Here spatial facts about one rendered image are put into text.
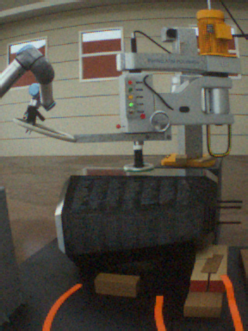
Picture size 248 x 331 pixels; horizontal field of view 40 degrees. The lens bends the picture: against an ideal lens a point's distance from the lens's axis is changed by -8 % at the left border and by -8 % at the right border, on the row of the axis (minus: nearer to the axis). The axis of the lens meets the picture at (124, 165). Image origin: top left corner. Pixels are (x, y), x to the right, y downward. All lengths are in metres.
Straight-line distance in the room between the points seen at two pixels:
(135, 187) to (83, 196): 0.37
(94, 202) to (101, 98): 6.63
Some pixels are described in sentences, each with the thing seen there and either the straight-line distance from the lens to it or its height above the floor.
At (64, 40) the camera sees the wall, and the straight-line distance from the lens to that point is 9.48.
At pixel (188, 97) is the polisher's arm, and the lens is 2.59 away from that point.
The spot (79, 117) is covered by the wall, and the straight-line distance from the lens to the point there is 9.18.
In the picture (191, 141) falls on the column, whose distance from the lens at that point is 3.32.
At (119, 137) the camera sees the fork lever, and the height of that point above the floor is 1.08.
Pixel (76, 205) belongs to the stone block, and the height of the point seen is 0.62.
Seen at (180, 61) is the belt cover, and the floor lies 1.61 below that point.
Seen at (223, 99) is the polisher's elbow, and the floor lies 1.34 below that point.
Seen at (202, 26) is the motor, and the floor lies 1.93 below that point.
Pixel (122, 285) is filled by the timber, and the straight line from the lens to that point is 2.46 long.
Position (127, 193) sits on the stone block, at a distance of 2.49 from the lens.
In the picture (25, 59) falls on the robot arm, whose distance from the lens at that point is 2.00.
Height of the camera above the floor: 1.33
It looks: 10 degrees down
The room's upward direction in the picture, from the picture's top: 2 degrees counter-clockwise
